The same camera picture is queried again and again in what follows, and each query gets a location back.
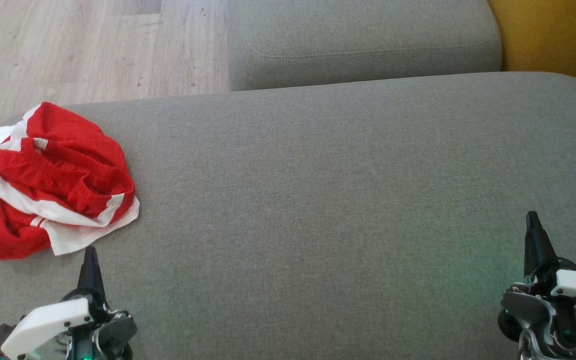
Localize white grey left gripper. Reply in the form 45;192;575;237
0;245;138;360

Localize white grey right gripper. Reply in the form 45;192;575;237
497;210;576;360

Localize red and white jersey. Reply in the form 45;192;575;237
0;104;141;261

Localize red shorts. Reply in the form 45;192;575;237
0;102;136;227

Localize large yellow sofa back cushion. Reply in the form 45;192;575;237
487;0;576;99

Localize large grey sofa seat cushion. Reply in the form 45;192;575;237
0;71;576;360

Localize small grey sofa seat cushion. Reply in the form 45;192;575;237
227;0;503;92

